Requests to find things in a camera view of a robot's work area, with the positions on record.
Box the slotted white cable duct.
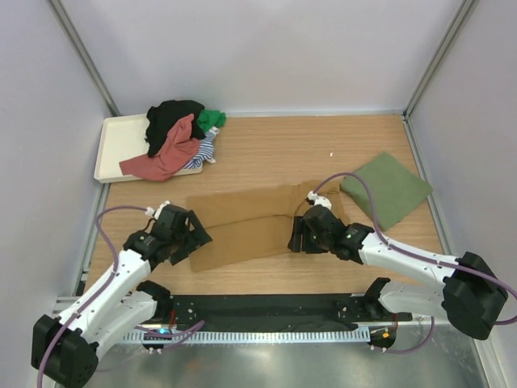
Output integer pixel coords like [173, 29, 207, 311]
[120, 327, 371, 345]

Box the right aluminium frame post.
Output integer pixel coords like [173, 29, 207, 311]
[402, 0, 478, 121]

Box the black tank top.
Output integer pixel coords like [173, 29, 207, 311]
[145, 100, 205, 158]

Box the white plastic tray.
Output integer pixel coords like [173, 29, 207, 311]
[94, 113, 204, 185]

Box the dusty pink tank top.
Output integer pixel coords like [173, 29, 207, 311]
[119, 114, 200, 182]

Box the olive green printed tank top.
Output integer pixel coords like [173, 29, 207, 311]
[340, 152, 432, 231]

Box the left aluminium frame post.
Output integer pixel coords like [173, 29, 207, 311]
[46, 0, 120, 116]

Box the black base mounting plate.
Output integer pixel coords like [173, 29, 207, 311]
[150, 293, 413, 333]

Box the bright green tank top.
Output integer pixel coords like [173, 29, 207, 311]
[197, 109, 226, 133]

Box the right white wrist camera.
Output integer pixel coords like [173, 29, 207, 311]
[305, 192, 332, 210]

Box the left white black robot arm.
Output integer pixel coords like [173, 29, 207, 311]
[31, 201, 212, 387]

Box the tan brown tank top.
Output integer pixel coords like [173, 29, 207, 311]
[185, 177, 348, 274]

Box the aluminium front rail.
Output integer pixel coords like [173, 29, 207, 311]
[52, 297, 81, 322]

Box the blue white striped tank top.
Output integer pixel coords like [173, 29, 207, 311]
[184, 127, 220, 169]

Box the aluminium frame post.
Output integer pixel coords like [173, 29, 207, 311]
[46, 0, 120, 116]
[402, 0, 478, 121]

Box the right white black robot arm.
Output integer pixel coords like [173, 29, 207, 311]
[288, 205, 508, 340]

